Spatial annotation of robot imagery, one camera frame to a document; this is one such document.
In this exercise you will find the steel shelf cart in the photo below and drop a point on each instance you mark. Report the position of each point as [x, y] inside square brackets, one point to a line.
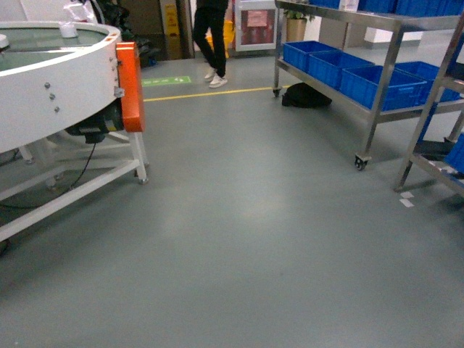
[381, 94]

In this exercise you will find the black bag under cart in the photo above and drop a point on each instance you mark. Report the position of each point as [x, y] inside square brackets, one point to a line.
[301, 95]

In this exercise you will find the orange motor cover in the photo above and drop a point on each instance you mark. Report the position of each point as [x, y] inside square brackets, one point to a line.
[132, 102]

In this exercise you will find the walking person in black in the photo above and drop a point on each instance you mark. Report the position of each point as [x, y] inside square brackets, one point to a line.
[208, 34]

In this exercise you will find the white round rotary table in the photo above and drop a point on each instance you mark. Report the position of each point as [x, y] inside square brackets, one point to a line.
[61, 110]

